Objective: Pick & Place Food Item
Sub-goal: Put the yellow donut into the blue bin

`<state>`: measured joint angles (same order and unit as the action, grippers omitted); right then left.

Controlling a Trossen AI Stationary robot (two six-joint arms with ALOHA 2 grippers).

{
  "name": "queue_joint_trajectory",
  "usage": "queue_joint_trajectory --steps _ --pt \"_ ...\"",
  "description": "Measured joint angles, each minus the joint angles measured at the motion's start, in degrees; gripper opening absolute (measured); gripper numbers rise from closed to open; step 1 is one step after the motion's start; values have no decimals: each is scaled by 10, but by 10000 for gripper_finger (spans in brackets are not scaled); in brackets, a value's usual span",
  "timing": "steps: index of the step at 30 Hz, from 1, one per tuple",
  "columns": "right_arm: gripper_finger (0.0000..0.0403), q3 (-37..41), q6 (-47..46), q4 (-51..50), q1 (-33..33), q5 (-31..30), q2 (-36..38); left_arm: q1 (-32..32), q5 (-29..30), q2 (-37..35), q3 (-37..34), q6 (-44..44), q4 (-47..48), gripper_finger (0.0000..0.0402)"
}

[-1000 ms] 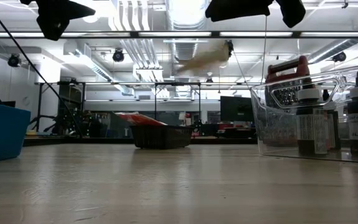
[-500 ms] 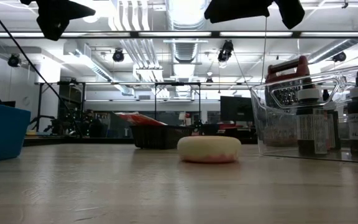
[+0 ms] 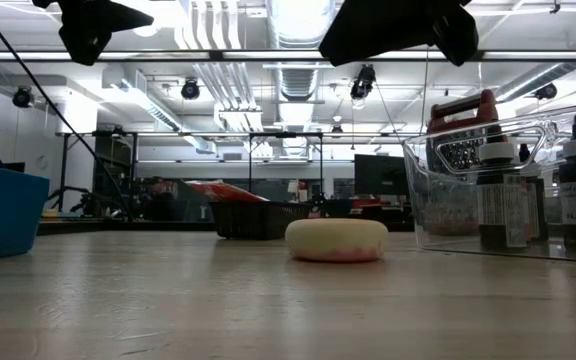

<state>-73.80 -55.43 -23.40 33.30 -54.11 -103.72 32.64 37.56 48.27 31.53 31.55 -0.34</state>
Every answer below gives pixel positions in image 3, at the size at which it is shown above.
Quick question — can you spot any person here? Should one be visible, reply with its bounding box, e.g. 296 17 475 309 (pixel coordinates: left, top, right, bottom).
137 175 179 222

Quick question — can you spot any black background monitor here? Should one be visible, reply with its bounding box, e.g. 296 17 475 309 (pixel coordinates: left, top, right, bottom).
353 153 410 197

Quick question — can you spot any red popcorn packet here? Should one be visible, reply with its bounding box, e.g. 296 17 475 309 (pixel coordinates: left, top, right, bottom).
183 179 270 204

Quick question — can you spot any black ceiling spotlight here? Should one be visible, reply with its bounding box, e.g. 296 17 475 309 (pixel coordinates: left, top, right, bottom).
180 77 202 101
11 85 35 109
349 63 377 101
534 81 559 101

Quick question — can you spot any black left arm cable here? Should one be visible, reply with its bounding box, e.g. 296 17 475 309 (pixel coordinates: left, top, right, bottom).
0 0 135 222

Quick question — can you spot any blue plastic bin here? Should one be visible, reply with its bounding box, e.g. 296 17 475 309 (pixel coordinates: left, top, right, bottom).
0 159 51 265

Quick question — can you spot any black background rig frame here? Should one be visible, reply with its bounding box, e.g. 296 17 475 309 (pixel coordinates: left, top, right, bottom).
248 131 325 201
56 130 140 214

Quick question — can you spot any red metal box grater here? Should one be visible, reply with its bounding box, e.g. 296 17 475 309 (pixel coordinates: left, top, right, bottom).
426 88 500 236

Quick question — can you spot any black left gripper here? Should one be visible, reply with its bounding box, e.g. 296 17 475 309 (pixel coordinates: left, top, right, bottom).
32 0 155 67

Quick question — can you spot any cream orange toy doughnut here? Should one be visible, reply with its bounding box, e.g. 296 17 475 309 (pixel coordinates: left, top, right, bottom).
284 217 390 264

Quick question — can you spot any black marker pen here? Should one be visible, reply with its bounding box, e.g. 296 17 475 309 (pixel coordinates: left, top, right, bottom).
476 124 529 251

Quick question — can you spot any clear plastic container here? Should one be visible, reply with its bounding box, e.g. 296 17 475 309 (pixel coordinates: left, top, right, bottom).
401 102 576 264

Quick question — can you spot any silver ventilation duct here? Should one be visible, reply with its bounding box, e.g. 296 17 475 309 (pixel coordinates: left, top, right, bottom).
266 0 337 50

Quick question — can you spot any small food colouring bottle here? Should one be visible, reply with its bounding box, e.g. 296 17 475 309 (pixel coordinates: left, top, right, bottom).
517 143 549 241

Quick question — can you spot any black mesh basket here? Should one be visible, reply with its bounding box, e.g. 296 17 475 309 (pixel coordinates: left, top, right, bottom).
208 200 315 241

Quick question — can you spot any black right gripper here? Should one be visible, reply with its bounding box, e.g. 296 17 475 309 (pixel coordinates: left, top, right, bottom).
317 0 480 68

